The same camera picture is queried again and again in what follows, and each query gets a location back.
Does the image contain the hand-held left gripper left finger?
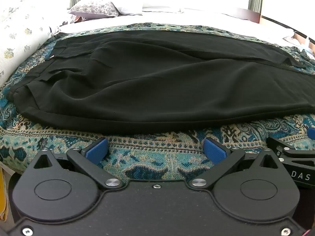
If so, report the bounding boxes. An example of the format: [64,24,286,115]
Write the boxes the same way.
[32,138,124,190]

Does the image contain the black pants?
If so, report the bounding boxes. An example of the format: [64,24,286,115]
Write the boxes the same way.
[8,28,315,133]

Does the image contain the teal patterned blanket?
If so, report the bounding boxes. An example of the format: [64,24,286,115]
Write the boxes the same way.
[0,23,315,180]

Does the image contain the white bed sheet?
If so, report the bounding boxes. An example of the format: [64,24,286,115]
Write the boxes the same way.
[58,10,304,48]

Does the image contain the crumpled patterned cloth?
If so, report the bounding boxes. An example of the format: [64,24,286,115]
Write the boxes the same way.
[48,15,83,33]

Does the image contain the grey floral pillow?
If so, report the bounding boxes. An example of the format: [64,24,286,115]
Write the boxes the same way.
[68,0,120,20]

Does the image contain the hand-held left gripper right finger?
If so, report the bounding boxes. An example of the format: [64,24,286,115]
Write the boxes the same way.
[187,138,283,190]

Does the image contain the yellow fabric item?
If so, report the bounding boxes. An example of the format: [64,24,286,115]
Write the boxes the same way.
[0,169,11,221]

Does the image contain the white floral bolster pillow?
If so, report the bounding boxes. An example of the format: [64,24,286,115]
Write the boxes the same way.
[0,0,62,87]

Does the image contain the brown wooden headboard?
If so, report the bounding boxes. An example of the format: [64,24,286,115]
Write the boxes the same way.
[221,7,262,24]

